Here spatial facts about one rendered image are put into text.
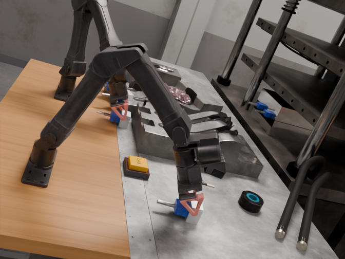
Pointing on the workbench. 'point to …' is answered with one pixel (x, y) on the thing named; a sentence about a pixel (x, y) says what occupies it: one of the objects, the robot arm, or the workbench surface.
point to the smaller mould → (168, 74)
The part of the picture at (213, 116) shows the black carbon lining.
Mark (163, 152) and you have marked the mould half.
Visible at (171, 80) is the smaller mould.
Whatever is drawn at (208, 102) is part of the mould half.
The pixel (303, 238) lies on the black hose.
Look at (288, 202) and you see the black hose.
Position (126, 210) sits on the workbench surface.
